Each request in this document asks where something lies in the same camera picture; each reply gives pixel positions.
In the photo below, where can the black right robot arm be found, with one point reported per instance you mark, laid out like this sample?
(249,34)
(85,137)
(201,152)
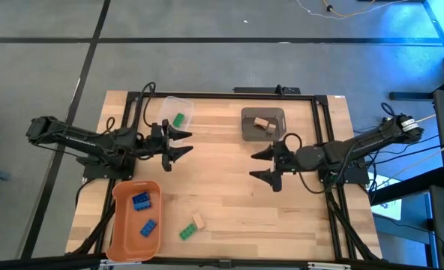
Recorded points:
(357,144)

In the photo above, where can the silver rail bracket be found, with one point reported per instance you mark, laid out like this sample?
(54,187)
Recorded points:
(329,266)

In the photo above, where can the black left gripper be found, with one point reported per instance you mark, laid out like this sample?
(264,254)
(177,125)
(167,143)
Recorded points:
(157,140)

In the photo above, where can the white paper sheet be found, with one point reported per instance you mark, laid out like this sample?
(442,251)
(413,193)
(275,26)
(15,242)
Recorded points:
(392,210)

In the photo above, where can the green toy brick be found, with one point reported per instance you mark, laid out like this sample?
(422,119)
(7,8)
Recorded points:
(179,120)
(188,231)

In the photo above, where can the black floor bar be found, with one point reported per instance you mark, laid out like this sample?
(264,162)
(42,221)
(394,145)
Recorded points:
(411,96)

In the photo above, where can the black aluminium table frame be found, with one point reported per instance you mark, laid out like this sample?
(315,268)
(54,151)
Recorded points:
(225,95)

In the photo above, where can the clear plastic bin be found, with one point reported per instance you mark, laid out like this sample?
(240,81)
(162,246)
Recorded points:
(165,108)

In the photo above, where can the black camera rail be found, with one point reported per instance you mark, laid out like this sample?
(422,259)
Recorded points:
(207,261)

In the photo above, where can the grey plastic bin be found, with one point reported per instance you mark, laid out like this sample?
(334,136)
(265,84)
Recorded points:
(250,131)

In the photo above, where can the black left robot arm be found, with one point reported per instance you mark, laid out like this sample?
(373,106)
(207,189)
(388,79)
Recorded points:
(75,137)

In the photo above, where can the orange plastic bin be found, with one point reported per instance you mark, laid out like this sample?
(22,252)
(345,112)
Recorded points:
(130,240)

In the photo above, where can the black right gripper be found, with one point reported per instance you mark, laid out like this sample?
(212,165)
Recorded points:
(285,159)

